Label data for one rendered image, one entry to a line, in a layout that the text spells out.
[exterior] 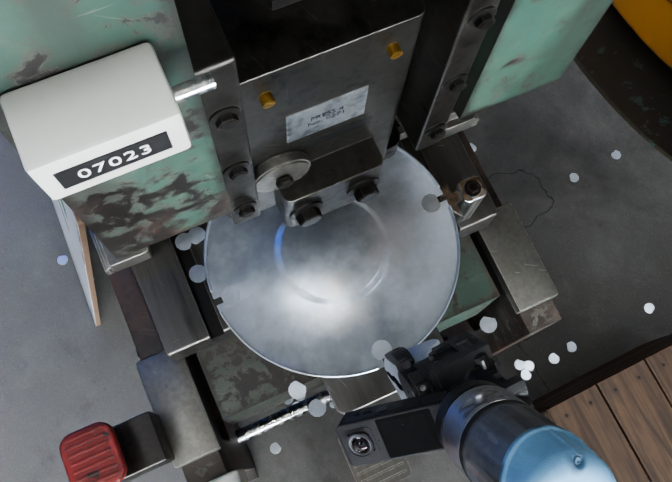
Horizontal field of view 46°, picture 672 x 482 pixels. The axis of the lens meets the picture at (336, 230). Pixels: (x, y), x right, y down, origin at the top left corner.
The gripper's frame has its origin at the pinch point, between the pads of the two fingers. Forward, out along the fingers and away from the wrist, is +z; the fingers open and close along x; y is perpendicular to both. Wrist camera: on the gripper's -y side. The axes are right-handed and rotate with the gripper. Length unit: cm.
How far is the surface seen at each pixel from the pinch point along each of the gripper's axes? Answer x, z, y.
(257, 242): 17.0, 9.3, -6.8
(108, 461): 2.8, 5.2, -31.2
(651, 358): -33, 34, 47
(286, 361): 4.6, 3.7, -9.6
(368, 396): -2.0, 0.7, -3.2
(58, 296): 10, 92, -44
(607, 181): -16, 80, 76
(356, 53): 32.2, -24.2, 2.9
